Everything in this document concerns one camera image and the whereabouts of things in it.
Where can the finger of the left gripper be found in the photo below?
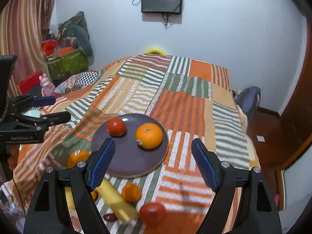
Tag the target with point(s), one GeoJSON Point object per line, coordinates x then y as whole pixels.
{"type": "Point", "coordinates": [20, 122]}
{"type": "Point", "coordinates": [23, 103]}

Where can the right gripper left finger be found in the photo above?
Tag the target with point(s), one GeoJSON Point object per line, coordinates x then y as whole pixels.
{"type": "Point", "coordinates": [48, 211]}

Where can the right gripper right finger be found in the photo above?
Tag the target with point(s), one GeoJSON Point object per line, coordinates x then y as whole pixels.
{"type": "Point", "coordinates": [257, 211]}

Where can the large orange with sticker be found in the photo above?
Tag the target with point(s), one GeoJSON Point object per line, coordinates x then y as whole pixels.
{"type": "Point", "coordinates": [77, 156]}

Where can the red tomato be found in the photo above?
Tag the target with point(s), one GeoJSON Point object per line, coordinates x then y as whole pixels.
{"type": "Point", "coordinates": [116, 127]}
{"type": "Point", "coordinates": [152, 214]}

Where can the small tangerine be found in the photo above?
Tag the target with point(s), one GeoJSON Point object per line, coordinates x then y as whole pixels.
{"type": "Point", "coordinates": [94, 195]}
{"type": "Point", "coordinates": [131, 193]}

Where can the red box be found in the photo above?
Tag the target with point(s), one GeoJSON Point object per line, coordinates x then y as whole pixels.
{"type": "Point", "coordinates": [30, 82]}

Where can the pink plush toy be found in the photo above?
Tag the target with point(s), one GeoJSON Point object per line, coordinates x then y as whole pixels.
{"type": "Point", "coordinates": [47, 87]}

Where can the checkered quilt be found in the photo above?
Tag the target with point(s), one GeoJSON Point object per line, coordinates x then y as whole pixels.
{"type": "Point", "coordinates": [77, 82]}

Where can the dark red jujube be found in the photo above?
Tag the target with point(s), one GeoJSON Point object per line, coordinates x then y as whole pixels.
{"type": "Point", "coordinates": [110, 217]}

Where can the red plastic bag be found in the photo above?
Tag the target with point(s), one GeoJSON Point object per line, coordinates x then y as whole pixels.
{"type": "Point", "coordinates": [49, 46]}

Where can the green storage box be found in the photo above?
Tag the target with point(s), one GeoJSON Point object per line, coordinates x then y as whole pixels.
{"type": "Point", "coordinates": [70, 63]}

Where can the striped brown curtain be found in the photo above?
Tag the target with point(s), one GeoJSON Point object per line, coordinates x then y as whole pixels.
{"type": "Point", "coordinates": [24, 26]}

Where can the purple round plate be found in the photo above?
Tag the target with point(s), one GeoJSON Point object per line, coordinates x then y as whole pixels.
{"type": "Point", "coordinates": [130, 160]}

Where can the brown wooden door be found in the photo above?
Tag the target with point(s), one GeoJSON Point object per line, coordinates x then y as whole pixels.
{"type": "Point", "coordinates": [296, 118]}

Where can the striped patchwork blanket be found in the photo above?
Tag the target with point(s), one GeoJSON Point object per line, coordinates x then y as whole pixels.
{"type": "Point", "coordinates": [153, 107]}

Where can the yellow pillow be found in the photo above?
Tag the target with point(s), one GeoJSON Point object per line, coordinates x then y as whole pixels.
{"type": "Point", "coordinates": [156, 51]}

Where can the small black monitor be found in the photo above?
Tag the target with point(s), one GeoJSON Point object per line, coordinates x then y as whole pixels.
{"type": "Point", "coordinates": [161, 6]}

